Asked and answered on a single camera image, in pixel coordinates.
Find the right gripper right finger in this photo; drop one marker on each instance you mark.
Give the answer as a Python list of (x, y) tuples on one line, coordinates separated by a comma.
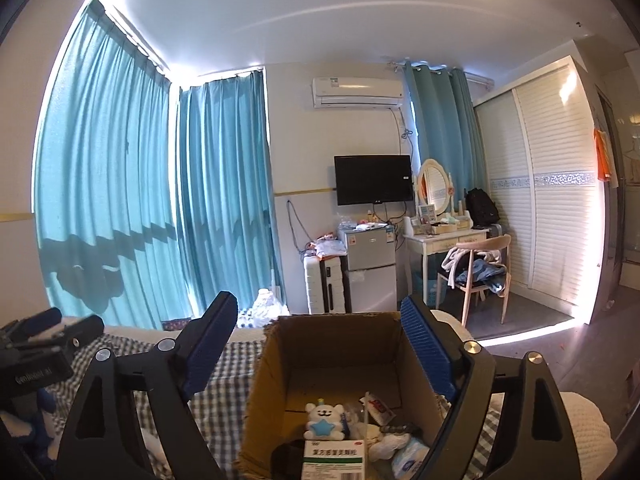
[(534, 439)]

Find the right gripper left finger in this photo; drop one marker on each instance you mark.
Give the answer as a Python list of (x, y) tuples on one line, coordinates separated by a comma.
[(102, 438)]

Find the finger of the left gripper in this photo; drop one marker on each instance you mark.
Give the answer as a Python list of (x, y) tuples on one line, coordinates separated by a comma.
[(78, 335), (36, 324)]

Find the white bear toy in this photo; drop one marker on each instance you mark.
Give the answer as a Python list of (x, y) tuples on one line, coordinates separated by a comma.
[(325, 422)]

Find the green white medicine box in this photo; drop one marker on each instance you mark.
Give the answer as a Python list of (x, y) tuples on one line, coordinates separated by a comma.
[(334, 460)]

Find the red white sachet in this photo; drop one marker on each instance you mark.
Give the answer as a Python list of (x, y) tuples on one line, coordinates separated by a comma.
[(377, 409)]

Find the large teal curtain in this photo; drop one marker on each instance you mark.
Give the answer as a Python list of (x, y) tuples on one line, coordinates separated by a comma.
[(106, 238)]

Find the middle teal curtain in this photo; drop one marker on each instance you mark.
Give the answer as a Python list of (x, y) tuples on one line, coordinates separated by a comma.
[(226, 221)]

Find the wooden chair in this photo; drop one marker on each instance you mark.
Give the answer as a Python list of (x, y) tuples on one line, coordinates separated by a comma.
[(476, 268)]

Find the white plastic bag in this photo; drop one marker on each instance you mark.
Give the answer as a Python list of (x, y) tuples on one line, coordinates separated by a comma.
[(266, 309)]

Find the brown cardboard box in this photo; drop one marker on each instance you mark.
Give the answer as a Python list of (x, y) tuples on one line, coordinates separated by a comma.
[(337, 358)]

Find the black backpack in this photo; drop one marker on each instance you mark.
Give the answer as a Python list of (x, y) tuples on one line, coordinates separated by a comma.
[(481, 207)]

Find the white suitcase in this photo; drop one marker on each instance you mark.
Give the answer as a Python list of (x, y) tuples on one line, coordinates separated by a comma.
[(324, 285)]

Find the silver mini fridge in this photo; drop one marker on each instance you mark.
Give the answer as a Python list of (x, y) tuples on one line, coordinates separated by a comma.
[(371, 267)]

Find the oval vanity mirror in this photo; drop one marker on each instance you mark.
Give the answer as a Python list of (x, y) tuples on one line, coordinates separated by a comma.
[(434, 187)]

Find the orange hanging cloth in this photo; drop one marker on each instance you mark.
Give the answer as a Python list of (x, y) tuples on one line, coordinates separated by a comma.
[(603, 163)]

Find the white sliding wardrobe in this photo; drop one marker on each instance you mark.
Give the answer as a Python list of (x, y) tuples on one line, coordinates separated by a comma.
[(542, 173)]

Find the right teal curtain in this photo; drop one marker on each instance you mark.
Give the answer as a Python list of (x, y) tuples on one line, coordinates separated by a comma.
[(446, 125)]

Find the white air conditioner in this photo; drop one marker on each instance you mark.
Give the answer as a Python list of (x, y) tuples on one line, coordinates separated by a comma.
[(356, 92)]

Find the black wall television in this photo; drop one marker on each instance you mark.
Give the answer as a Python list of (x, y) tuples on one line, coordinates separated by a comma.
[(373, 179)]

